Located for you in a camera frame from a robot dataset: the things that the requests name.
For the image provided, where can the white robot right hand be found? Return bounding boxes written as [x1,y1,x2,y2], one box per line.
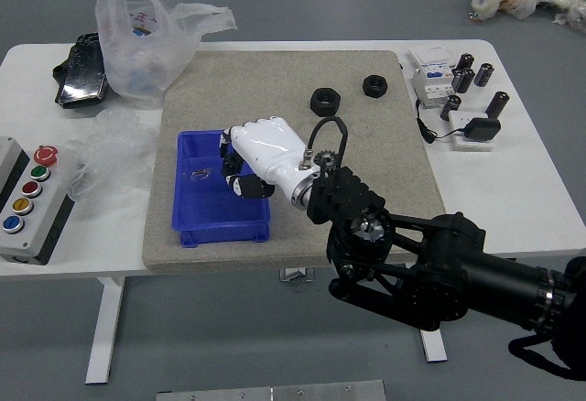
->
[219,116,321,201]

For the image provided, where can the big black nut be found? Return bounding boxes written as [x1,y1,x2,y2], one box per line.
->
[309,87,343,117]

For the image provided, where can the blue plastic box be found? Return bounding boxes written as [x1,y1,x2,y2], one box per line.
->
[170,129,272,249]

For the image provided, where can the small black nut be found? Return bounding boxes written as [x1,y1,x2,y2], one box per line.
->
[362,73,389,99]

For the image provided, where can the grey button control box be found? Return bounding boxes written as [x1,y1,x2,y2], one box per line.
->
[0,135,77,266]

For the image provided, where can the grey-brown mat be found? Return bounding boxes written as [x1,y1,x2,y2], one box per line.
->
[141,49,448,274]

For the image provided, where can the crumpled clear plastic wrap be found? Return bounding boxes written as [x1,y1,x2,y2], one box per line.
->
[63,107,160,201]

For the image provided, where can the translucent white plastic bag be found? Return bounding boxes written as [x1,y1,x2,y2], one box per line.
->
[94,0,238,110]

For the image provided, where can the white circuit breaker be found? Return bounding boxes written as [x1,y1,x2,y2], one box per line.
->
[410,64,455,110]

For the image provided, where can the black cylindrical capacitor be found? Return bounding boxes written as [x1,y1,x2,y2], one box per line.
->
[484,91,511,118]
[451,67,476,94]
[455,51,476,75]
[439,94,462,122]
[473,62,495,88]

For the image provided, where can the black plastic tray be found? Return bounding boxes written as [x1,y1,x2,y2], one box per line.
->
[51,32,110,110]

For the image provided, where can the black power adapter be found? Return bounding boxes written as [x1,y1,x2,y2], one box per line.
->
[462,117,503,142]

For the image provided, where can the red emergency stop button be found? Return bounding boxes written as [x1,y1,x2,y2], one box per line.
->
[33,144,60,168]

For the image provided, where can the grey metal plate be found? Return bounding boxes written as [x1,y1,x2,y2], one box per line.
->
[156,379,387,401]

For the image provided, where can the white table leg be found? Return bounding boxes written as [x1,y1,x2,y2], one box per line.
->
[418,327,448,364]
[85,276,125,385]

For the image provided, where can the blue push button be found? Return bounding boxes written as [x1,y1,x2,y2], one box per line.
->
[1,214,25,235]

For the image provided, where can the metal bracket under table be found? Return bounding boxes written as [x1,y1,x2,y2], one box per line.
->
[278,266,316,283]

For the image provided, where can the black adapter cord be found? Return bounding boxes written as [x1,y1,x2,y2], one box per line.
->
[415,100,468,146]

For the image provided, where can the black robot strap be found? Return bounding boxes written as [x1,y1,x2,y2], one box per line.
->
[507,335,586,382]

